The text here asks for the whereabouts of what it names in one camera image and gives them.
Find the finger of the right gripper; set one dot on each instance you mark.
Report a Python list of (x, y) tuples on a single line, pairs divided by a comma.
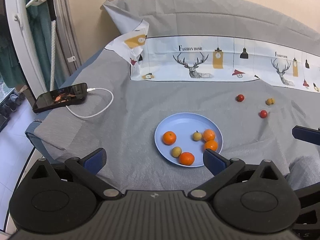
[(306, 134)]

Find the black smartphone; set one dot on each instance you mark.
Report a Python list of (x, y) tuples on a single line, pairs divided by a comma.
[(62, 97)]

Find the deer print pillowcase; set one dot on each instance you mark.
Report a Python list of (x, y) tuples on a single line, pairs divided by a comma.
[(209, 57)]

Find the red tomato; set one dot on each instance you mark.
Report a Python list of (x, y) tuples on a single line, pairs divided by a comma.
[(263, 114), (240, 98)]

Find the grey bed sheet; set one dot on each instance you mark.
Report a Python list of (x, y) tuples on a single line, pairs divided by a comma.
[(121, 115)]

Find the grey curtain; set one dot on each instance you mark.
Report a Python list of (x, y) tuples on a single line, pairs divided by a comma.
[(67, 47)]

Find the yellow-green round fruit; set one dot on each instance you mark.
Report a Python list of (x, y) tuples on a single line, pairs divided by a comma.
[(176, 152)]

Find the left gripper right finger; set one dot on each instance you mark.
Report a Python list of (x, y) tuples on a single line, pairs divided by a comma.
[(251, 198)]

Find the red tomato upper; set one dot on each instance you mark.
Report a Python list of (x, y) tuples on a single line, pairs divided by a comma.
[(240, 98)]

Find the garment steamer pole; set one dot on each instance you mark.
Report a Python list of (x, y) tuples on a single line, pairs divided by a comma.
[(52, 15)]

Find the hanging green clothes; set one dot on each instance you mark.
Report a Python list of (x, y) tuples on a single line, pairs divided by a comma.
[(40, 25)]

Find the orange back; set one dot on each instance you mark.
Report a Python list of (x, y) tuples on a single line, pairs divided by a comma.
[(212, 145)]

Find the blue plate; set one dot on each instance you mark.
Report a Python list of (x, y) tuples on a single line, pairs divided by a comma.
[(183, 125)]

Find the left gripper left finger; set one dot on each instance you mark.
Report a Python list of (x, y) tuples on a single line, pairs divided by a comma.
[(55, 198)]

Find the large orange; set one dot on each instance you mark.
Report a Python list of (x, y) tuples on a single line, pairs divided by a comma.
[(169, 138)]

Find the red tomato lower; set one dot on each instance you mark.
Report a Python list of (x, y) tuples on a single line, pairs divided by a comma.
[(263, 114)]

